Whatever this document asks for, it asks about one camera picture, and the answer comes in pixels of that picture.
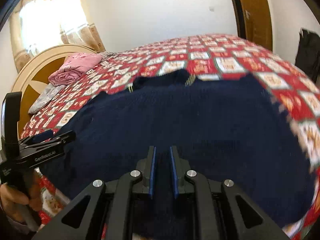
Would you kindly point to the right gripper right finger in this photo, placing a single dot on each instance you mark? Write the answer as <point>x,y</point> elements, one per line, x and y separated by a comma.
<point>220,210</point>

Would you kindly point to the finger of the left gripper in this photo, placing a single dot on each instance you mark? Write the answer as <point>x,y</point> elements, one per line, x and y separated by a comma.
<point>38,138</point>
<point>54,144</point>

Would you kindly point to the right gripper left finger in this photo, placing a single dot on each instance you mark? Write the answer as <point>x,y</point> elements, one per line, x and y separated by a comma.
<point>105,210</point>

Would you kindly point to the navy patterned knit sweater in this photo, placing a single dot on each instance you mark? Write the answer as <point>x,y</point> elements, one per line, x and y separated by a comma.
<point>227,129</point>

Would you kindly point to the person left hand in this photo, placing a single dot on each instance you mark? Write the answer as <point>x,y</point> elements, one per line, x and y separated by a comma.
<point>10,197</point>

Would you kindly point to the grey floral pillow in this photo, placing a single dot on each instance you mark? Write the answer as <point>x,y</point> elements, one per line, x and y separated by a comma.
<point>45,97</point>

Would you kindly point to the cream wooden headboard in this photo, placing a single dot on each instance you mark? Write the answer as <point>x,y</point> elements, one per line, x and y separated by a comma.
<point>33,78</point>

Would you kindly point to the folded pink blanket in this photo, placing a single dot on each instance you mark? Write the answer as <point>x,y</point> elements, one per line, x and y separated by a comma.
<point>74,67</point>

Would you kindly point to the beige patterned curtain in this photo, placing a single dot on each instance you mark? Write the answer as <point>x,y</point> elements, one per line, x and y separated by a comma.
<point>37,25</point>

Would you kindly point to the red patchwork bear bedspread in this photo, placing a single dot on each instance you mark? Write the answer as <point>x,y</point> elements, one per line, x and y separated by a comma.
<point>208,57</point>

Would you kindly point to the brown wooden door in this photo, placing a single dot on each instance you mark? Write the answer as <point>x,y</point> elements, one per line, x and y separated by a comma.
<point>253,20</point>

